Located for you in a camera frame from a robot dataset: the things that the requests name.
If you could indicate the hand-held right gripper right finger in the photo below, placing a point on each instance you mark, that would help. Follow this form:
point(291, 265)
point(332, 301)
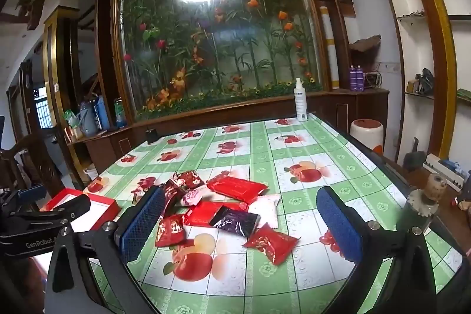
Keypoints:
point(338, 225)

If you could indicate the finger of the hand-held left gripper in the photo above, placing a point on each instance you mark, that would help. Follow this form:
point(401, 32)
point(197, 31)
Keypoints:
point(33, 194)
point(62, 209)

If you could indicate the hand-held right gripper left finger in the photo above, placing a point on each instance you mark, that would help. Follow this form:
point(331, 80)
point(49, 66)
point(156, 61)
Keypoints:
point(143, 222)

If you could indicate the small red snack packet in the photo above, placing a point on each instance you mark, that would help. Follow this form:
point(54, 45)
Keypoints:
point(169, 231)

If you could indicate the red cardboard box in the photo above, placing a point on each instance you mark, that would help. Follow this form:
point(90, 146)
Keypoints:
point(106, 211)

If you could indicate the large red snack packet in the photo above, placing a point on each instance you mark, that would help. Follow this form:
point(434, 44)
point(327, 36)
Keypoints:
point(237, 189)

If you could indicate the carved wooden chair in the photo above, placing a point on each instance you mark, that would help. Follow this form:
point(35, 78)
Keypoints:
point(36, 161)

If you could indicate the maroon snack packet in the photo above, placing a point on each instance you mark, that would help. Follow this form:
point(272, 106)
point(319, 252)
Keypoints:
point(172, 194)

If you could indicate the pink white snack packet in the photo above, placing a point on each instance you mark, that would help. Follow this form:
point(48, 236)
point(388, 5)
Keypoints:
point(193, 198)

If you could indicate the flat red snack packet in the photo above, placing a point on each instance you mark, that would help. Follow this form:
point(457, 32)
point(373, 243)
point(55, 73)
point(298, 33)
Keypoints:
point(200, 214)

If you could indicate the dark red snack packet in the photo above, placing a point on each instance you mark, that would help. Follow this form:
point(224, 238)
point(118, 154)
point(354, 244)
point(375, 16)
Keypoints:
point(189, 181)

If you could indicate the red snack packet white print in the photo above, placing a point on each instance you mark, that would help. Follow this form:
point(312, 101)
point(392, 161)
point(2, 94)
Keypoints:
point(270, 243)

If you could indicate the green package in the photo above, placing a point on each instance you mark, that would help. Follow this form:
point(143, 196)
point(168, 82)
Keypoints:
point(70, 119)

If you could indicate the small black object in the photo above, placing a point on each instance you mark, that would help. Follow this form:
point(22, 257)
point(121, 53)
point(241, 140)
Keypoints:
point(151, 136)

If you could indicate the green cylinder wooden top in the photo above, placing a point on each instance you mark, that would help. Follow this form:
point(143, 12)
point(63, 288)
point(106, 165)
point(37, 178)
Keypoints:
point(423, 205)

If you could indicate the barred window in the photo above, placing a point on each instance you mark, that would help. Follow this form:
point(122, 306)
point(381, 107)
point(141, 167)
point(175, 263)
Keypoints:
point(40, 106)

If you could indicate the dark purple snack packet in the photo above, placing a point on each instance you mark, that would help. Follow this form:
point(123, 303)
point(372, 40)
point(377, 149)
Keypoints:
point(235, 220)

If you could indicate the grey kettle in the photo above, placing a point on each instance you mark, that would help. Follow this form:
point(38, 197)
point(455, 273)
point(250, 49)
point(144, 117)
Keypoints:
point(87, 119)

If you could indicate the white stool red top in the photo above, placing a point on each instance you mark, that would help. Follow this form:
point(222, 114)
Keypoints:
point(366, 133)

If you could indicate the dark figurine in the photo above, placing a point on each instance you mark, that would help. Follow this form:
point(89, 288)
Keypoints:
point(414, 156)

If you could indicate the green fruit print tablecloth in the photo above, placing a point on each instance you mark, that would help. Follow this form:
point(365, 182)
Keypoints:
point(257, 152)

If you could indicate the green bottle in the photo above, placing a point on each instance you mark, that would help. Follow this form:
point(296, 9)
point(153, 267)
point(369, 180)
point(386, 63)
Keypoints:
point(120, 112)

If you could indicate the white power strip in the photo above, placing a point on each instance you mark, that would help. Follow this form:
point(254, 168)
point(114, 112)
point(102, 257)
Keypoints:
point(439, 167)

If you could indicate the gold framed partition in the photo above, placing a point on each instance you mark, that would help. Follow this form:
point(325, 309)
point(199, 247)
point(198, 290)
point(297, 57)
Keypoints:
point(55, 71)

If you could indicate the white spray bottle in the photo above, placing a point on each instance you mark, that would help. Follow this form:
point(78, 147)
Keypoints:
point(301, 104)

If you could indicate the low wooden cabinet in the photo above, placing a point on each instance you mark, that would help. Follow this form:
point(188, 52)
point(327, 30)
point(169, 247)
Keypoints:
point(239, 111)

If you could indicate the white yellow rolled scroll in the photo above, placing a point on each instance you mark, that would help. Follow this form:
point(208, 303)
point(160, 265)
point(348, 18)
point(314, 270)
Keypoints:
point(328, 45)

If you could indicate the brown driftwood piece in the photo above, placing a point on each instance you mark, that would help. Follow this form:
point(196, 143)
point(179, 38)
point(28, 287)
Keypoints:
point(364, 43)

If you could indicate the framed flower mural panel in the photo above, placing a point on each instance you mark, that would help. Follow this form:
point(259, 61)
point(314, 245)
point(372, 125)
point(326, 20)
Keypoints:
point(220, 53)

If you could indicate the gold arch frame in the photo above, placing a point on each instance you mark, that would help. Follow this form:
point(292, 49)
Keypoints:
point(438, 41)

